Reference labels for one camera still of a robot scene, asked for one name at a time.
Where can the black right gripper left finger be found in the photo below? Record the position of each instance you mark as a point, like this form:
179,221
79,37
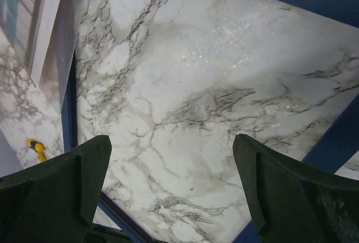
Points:
55,201

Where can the yellow black small tool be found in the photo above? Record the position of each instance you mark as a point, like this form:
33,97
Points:
38,148

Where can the photo print with balloons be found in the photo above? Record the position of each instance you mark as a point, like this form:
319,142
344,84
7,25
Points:
43,34

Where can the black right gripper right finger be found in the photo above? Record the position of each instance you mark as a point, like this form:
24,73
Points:
290,201

